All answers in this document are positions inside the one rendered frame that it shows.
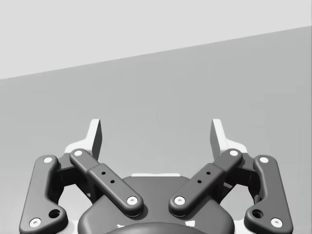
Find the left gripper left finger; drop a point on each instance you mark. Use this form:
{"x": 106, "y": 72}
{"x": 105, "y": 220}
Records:
{"x": 109, "y": 179}

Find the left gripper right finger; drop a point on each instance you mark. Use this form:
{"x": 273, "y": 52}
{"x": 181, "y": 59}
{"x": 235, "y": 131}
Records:
{"x": 202, "y": 179}

